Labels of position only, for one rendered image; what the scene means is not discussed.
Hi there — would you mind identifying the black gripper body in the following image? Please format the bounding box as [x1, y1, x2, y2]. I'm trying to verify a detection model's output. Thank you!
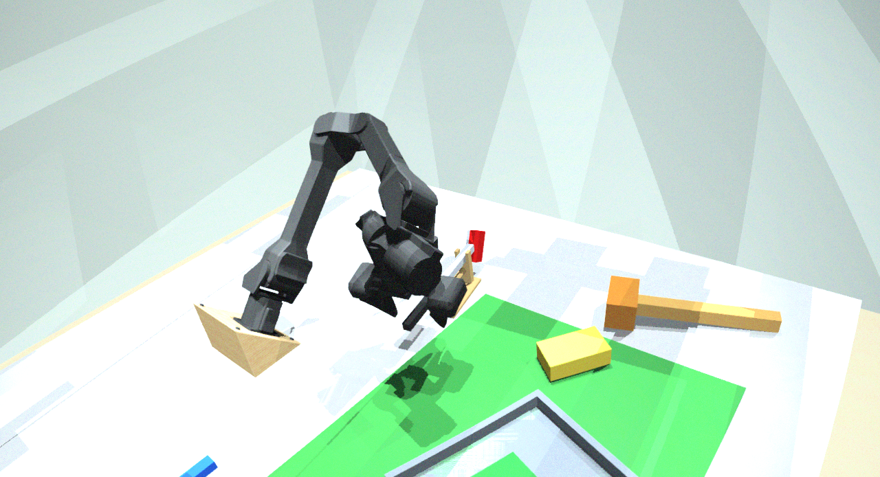
[347, 263, 468, 318]

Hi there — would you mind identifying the orange mallet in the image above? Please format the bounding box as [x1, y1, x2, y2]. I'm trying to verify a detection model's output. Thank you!
[604, 276, 782, 333]

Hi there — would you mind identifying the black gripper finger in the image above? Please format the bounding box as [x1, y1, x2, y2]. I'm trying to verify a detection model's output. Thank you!
[359, 291, 398, 318]
[429, 312, 448, 329]

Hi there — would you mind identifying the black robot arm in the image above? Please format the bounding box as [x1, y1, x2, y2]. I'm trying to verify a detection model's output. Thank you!
[233, 112, 443, 337]

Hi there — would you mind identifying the red putter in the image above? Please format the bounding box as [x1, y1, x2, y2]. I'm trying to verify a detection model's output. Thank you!
[402, 230, 485, 332]

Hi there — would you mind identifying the blue long thin bar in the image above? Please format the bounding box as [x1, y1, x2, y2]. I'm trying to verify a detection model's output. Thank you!
[179, 455, 218, 477]

